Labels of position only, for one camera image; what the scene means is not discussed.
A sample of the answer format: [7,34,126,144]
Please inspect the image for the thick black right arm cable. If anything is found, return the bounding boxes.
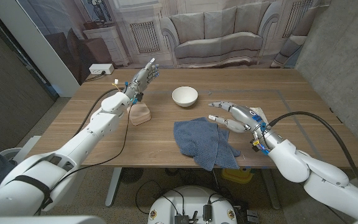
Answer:
[268,111,358,199]

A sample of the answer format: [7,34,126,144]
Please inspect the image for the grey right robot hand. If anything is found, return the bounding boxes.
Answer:
[208,100,285,155]

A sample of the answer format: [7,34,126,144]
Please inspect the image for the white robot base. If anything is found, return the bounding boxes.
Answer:
[147,185,238,224]

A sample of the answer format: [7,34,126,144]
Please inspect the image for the black power adapter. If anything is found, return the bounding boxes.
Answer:
[203,204,213,222]

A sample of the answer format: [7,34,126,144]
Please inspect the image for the blue terry towel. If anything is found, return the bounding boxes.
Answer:
[173,116,241,172]

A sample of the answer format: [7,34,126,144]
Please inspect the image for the yellow floor object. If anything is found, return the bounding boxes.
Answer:
[221,167,256,184]

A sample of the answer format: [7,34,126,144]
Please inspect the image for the printed living room backdrop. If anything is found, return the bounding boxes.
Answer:
[16,0,332,85]

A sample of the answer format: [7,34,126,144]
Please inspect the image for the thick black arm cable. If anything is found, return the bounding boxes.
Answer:
[268,111,358,199]
[73,88,124,138]

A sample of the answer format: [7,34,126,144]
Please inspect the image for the black round floor fan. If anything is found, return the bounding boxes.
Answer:
[119,167,144,184]

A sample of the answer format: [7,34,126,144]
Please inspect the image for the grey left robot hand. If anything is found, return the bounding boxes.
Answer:
[124,57,160,100]

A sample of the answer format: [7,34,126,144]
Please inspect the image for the black electronics module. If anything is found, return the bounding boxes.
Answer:
[175,213,190,224]

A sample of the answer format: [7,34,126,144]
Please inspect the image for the white table leg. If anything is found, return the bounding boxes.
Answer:
[104,167,123,208]

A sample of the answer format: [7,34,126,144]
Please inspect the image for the white ceramic bowl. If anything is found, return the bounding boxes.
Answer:
[172,86,199,108]

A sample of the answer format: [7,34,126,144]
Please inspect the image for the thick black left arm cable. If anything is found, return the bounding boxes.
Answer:
[73,88,124,138]

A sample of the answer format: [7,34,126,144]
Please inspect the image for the white power strip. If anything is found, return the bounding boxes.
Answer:
[88,63,115,75]

